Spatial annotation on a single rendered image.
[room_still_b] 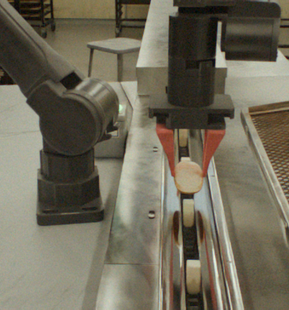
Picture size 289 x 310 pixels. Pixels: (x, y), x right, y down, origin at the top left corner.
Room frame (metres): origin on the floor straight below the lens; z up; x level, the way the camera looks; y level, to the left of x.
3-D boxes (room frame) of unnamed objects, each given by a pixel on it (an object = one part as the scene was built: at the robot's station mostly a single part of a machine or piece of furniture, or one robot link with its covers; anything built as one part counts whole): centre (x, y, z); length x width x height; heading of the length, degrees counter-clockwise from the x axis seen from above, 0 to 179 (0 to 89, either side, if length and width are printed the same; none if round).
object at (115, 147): (0.96, 0.05, 0.84); 0.08 x 0.08 x 0.11; 87
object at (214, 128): (0.71, -0.07, 0.93); 0.07 x 0.07 x 0.09; 87
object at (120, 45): (3.93, 0.12, 0.23); 0.36 x 0.36 x 0.46; 44
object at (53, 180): (0.75, 0.09, 0.86); 0.12 x 0.09 x 0.08; 8
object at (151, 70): (1.78, -0.12, 0.89); 1.25 x 0.18 x 0.09; 177
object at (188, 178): (0.71, -0.07, 0.88); 0.10 x 0.04 x 0.01; 177
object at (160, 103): (0.71, -0.06, 1.00); 0.10 x 0.07 x 0.07; 87
